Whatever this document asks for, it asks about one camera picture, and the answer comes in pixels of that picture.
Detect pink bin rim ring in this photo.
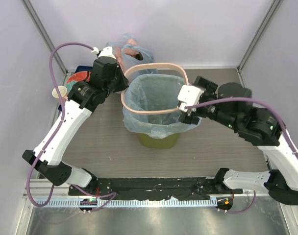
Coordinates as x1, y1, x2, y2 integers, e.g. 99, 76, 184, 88
121, 62, 190, 115

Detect green trash bin pink rim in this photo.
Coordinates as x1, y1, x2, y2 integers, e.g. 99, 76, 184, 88
138, 133, 180, 149

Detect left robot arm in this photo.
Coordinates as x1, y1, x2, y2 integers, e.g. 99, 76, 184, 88
23, 56, 128, 195

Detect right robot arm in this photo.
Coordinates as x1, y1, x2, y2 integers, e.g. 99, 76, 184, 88
177, 76, 298, 206

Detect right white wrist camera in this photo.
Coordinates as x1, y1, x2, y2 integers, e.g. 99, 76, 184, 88
177, 85, 205, 113

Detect blue plastic bag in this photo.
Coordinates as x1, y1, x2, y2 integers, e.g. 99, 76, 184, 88
123, 74, 201, 139

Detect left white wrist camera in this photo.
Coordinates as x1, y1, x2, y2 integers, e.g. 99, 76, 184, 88
91, 47, 117, 60

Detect purple cable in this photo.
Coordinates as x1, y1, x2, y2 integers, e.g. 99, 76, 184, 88
184, 96, 298, 213
25, 43, 118, 212

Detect red floral plate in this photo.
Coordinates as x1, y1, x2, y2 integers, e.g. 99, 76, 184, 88
65, 71, 91, 92

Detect dark blue mat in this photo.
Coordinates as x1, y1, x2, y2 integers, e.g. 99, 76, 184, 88
64, 66, 92, 101

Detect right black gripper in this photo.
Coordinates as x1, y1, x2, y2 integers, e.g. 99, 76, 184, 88
178, 76, 239, 130

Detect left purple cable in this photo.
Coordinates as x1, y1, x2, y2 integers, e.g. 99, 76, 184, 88
25, 43, 118, 212

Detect pink paper cup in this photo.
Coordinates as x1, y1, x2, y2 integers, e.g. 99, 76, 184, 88
51, 86, 68, 99

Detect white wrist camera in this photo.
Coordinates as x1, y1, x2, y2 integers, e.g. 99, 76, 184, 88
91, 47, 117, 60
177, 85, 205, 113

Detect white slotted cable duct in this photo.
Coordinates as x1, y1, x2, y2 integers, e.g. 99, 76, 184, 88
46, 197, 217, 208

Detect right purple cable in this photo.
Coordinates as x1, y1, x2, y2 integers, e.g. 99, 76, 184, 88
184, 96, 298, 213

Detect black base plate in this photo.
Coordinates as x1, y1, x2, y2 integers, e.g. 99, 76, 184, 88
68, 176, 244, 201

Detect bag filled with pink trash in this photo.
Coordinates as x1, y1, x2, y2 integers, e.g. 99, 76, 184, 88
106, 34, 155, 72

